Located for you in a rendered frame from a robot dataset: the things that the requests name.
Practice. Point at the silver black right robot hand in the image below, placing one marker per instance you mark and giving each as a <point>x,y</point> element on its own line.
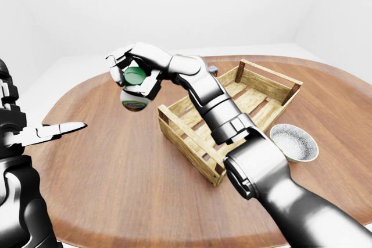
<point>148,55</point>

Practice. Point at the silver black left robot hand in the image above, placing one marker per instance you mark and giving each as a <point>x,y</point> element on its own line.
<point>43,132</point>

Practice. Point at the green-capped salad dressing bottle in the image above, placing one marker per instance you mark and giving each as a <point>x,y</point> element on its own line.
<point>135,101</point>

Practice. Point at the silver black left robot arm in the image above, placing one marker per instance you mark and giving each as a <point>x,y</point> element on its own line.
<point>20,201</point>

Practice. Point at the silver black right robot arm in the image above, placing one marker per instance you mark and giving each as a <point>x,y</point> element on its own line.
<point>221,105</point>

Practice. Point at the wooden slat tray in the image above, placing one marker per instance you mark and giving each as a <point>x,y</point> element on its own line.
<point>261,97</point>

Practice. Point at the small blue brown box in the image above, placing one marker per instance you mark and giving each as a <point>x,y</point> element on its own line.
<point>213,70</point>

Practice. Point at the patterned grey bowl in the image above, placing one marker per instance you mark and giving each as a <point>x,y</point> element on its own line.
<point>295,143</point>

